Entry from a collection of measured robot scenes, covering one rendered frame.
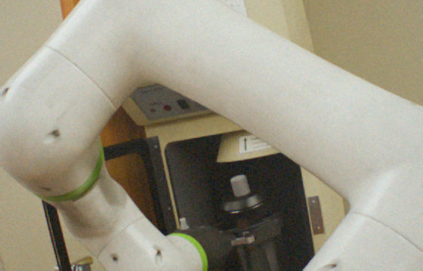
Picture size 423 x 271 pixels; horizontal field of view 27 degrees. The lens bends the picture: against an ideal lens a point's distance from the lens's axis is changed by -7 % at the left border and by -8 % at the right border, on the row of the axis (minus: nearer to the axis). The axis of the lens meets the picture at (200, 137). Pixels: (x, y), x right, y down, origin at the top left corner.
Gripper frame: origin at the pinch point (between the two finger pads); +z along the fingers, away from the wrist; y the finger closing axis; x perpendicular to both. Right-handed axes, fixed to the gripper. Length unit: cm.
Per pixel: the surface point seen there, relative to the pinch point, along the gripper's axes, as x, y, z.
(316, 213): -0.2, -12.2, 1.9
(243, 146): -13.8, 0.2, 3.8
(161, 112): -22.7, 11.5, -2.7
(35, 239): 5, 87, 45
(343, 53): -27, -9, 45
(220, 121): -18.9, 2.8, 1.8
